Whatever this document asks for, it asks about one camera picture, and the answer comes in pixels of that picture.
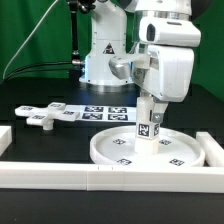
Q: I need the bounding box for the white cross table base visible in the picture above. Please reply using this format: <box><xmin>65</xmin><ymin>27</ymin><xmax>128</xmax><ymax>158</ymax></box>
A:
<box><xmin>15</xmin><ymin>102</ymin><xmax>80</xmax><ymax>131</ymax></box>

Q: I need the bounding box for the black cable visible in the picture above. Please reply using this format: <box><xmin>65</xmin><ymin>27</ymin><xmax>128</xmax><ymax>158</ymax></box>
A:
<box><xmin>0</xmin><ymin>61</ymin><xmax>74</xmax><ymax>84</ymax></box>

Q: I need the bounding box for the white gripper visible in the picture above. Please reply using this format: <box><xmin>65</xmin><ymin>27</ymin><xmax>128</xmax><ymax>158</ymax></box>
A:
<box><xmin>132</xmin><ymin>45</ymin><xmax>194</xmax><ymax>123</ymax></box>

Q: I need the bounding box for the white left fence block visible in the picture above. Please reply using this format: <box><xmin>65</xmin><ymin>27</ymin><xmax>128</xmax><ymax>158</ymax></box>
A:
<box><xmin>0</xmin><ymin>126</ymin><xmax>12</xmax><ymax>156</ymax></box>

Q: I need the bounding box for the white marker sheet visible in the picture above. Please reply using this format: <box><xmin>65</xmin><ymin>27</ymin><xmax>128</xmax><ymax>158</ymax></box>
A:
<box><xmin>66</xmin><ymin>105</ymin><xmax>136</xmax><ymax>123</ymax></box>

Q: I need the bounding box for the white round table top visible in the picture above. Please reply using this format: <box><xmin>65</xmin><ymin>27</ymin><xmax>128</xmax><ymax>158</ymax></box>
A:
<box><xmin>90</xmin><ymin>126</ymin><xmax>205</xmax><ymax>168</ymax></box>

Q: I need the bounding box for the grey cable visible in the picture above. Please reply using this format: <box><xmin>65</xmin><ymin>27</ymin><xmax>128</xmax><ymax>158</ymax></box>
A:
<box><xmin>1</xmin><ymin>0</ymin><xmax>60</xmax><ymax>80</ymax></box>

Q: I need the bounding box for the white right fence bar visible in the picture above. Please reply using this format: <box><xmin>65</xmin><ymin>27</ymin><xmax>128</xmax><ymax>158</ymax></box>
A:
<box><xmin>196</xmin><ymin>132</ymin><xmax>224</xmax><ymax>167</ymax></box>

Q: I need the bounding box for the white fence bar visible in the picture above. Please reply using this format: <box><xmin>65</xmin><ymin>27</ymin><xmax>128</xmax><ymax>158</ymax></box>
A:
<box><xmin>196</xmin><ymin>132</ymin><xmax>224</xmax><ymax>167</ymax></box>
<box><xmin>0</xmin><ymin>162</ymin><xmax>224</xmax><ymax>193</ymax></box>

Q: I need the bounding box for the white front fence bar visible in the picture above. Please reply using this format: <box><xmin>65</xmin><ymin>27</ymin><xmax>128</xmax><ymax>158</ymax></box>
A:
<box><xmin>0</xmin><ymin>162</ymin><xmax>224</xmax><ymax>193</ymax></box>

